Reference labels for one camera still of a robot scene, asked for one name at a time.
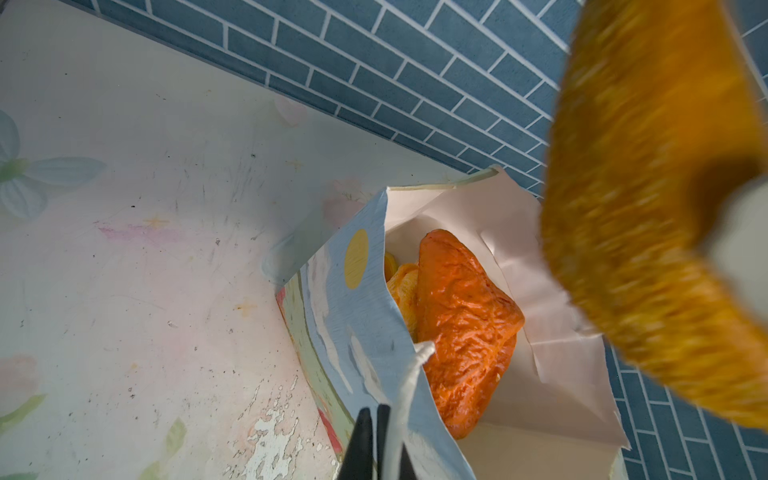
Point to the yellow shell bun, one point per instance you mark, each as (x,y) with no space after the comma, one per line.
(390,266)

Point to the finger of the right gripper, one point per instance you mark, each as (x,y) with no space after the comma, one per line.
(737,246)

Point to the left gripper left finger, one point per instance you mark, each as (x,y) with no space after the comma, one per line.
(358,461)

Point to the glazed brown pastry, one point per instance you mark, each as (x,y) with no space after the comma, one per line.
(473,325)

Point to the striped oval bread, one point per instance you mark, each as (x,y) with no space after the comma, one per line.
(402,286)

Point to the round orange bread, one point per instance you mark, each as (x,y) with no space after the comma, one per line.
(655,127)

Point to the paper gift bag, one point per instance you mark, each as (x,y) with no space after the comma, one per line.
(552,415)

